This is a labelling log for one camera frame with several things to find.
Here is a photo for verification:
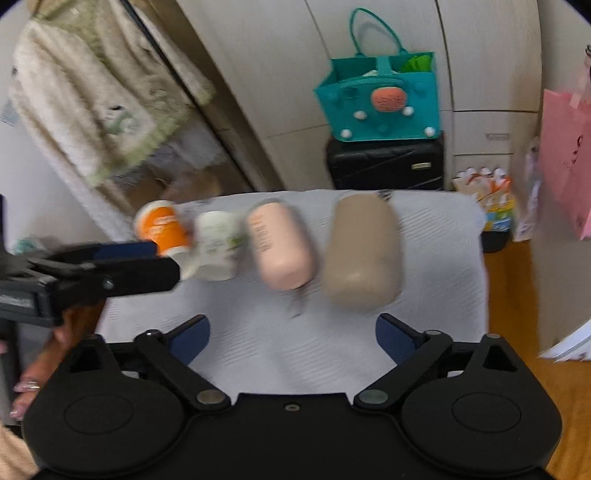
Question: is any taupe metal tumbler cup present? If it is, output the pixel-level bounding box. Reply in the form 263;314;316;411
322;193;404;310

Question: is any orange paper cup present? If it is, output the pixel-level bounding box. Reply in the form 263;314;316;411
134;200;197;280

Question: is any white floral paper cup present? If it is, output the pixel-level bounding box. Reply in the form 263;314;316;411
194;211;245;282

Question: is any pink bottle cup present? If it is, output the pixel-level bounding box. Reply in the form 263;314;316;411
246;200;315;291

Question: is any person's left hand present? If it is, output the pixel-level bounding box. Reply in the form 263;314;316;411
10;300;106;421

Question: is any grey patterned table cloth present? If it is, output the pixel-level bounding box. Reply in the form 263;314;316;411
99;191;488;397

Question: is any white green knit cardigan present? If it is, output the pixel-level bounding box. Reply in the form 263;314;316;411
8;0;216;188

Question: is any colourful snack package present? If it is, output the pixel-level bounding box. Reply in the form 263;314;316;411
452;167;515;253

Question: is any black suitcase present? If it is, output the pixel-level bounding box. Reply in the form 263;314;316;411
325;137;445;191

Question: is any clear plastic bag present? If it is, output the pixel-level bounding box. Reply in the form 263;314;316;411
511;137;542;243

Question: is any grey wooden wardrobe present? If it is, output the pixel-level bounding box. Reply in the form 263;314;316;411
180;0;542;190

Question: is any teal felt handbag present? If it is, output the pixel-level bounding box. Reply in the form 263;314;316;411
315;7;442;142

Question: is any pink paper shopping bag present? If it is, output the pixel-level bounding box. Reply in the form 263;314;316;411
539;79;590;240

